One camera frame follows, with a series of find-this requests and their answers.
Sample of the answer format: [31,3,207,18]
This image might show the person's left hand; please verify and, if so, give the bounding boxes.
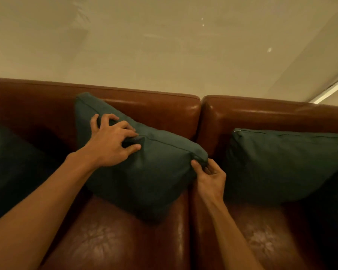
[78,113,142,170]

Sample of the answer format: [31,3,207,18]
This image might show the person's right hand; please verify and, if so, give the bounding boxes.
[191,158,226,206]

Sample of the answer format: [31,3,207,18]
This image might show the dark green throw pillow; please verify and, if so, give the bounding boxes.
[223,128,338,206]
[0,114,61,227]
[75,92,209,221]

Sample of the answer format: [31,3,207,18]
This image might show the person's left forearm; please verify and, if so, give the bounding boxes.
[0,151,97,270]

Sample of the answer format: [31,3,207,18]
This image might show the person's right forearm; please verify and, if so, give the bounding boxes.
[205,199,265,270]

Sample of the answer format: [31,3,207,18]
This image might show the brown leather sofa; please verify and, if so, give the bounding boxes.
[0,76,338,270]

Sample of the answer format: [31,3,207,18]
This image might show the white baseboard strip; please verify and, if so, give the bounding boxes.
[309,73,338,104]

